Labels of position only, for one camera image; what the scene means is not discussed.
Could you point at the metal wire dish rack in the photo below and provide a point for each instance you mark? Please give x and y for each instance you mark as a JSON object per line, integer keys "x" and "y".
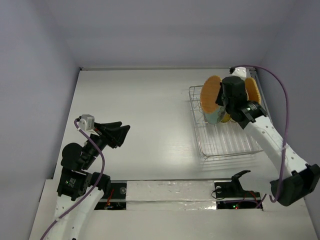
{"x": 221, "y": 139}

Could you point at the white foam strip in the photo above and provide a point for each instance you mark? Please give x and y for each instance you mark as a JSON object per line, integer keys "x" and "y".
{"x": 174, "y": 195}

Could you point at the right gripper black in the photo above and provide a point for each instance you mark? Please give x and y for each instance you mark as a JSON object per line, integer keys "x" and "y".
{"x": 222, "y": 99}

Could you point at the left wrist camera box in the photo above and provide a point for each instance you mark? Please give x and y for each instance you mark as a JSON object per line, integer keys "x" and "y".
{"x": 86, "y": 122}

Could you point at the yellow-green woven plate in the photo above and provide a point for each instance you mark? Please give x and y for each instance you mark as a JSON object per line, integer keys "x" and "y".
{"x": 226, "y": 118}

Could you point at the orange wicker plate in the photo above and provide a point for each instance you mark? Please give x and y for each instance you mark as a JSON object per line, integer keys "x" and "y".
{"x": 209, "y": 94}
{"x": 252, "y": 90}

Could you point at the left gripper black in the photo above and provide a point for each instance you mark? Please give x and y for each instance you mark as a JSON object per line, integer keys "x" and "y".
{"x": 113, "y": 128}

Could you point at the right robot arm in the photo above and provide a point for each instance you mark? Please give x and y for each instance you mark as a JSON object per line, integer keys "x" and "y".
{"x": 297, "y": 178}

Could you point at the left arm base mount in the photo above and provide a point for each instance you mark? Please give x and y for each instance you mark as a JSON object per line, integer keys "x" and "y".
{"x": 115, "y": 199}

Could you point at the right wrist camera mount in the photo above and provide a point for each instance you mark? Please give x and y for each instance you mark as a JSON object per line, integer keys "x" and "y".
{"x": 239, "y": 71}

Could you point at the teal floral plate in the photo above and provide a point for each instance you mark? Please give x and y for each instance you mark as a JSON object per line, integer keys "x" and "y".
{"x": 216, "y": 116}

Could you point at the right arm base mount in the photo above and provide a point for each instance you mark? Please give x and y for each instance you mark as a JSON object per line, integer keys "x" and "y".
{"x": 230, "y": 195}

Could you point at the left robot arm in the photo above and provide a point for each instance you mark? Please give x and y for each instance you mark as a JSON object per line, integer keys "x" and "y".
{"x": 80, "y": 192}

